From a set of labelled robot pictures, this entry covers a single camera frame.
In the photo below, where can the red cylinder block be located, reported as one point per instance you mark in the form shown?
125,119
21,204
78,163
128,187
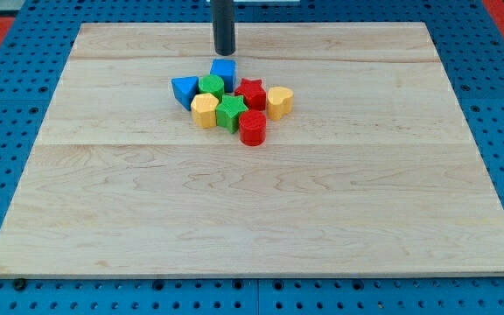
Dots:
252,127

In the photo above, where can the green star block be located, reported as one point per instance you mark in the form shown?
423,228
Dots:
228,112

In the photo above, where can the red star block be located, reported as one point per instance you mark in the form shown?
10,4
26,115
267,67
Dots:
253,92

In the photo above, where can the yellow heart block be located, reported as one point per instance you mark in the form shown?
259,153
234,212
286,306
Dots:
280,102

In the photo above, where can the yellow hexagon block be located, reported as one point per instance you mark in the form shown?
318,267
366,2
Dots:
203,108

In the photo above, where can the green cylinder block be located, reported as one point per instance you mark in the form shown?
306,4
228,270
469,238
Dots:
212,84

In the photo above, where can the blue cube block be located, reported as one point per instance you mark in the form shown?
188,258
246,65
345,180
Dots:
226,69

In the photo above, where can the blue triangle block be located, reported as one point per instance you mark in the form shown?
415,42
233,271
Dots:
184,89

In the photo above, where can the light wooden board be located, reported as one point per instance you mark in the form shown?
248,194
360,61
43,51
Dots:
374,172

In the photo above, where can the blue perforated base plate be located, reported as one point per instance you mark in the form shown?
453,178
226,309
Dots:
34,53

